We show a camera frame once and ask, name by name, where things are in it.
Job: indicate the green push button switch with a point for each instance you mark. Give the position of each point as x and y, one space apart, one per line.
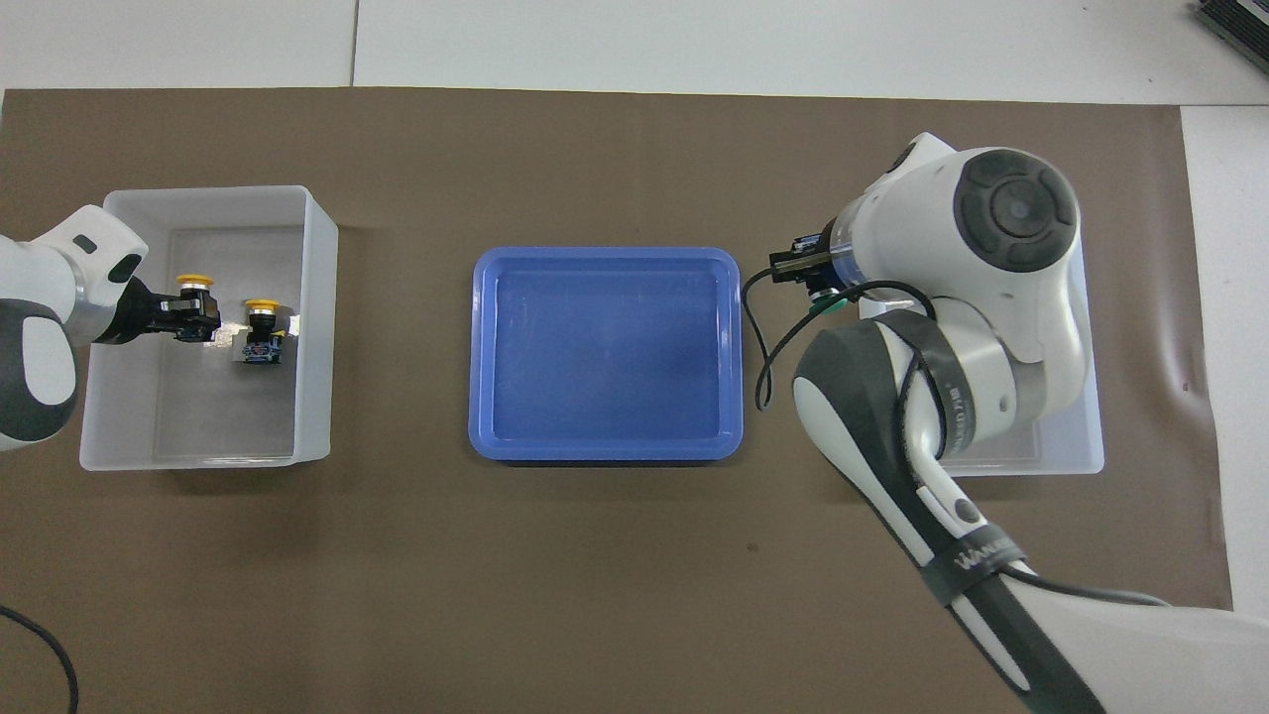
823 305

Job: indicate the yellow push button switch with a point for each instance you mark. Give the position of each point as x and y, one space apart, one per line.
195 282
263 349

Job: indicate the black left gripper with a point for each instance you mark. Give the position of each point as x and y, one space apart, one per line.
129 312

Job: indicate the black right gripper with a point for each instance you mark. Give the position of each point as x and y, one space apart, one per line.
798 266

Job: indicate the translucent white plastic box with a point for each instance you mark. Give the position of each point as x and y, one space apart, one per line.
228 426
1076 436

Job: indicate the brown table mat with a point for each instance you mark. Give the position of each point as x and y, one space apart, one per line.
595 595

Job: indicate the dark grey electronic device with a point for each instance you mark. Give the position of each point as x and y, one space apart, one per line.
1239 25

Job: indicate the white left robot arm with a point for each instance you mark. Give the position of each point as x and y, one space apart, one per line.
40 347

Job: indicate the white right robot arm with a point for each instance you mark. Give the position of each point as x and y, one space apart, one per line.
991 278

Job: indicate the blue plastic tray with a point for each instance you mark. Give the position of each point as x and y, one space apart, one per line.
595 397

